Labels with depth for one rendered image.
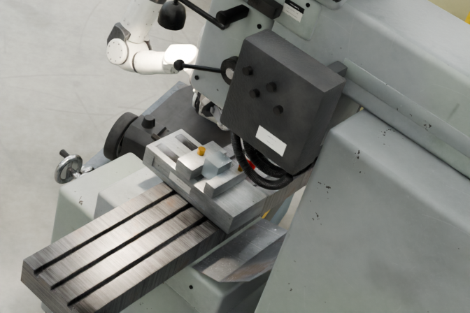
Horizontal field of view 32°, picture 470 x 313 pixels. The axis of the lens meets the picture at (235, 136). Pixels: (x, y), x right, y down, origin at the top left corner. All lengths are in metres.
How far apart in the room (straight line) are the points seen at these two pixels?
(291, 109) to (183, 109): 1.77
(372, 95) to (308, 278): 0.45
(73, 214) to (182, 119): 0.81
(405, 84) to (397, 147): 0.13
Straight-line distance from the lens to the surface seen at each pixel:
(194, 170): 2.29
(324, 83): 1.51
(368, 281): 1.81
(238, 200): 2.30
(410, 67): 1.69
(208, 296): 2.28
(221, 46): 1.99
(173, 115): 3.25
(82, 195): 2.59
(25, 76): 4.27
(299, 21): 1.79
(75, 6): 4.89
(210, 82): 2.05
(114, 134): 3.10
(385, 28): 1.70
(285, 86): 1.54
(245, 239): 2.40
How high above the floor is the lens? 2.52
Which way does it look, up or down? 37 degrees down
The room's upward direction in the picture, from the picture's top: 18 degrees clockwise
